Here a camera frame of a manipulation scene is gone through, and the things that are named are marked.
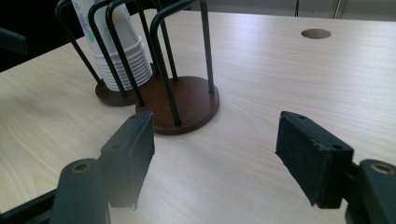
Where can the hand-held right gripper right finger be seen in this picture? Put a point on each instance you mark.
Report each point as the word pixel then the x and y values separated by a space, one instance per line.
pixel 311 161

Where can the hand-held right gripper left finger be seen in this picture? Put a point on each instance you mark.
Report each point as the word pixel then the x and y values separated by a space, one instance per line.
pixel 129 155

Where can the stack of white paper cups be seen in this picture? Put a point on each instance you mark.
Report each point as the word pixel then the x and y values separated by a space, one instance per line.
pixel 129 34

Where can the dark grey object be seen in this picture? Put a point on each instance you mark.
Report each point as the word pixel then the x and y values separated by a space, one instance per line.
pixel 12 42

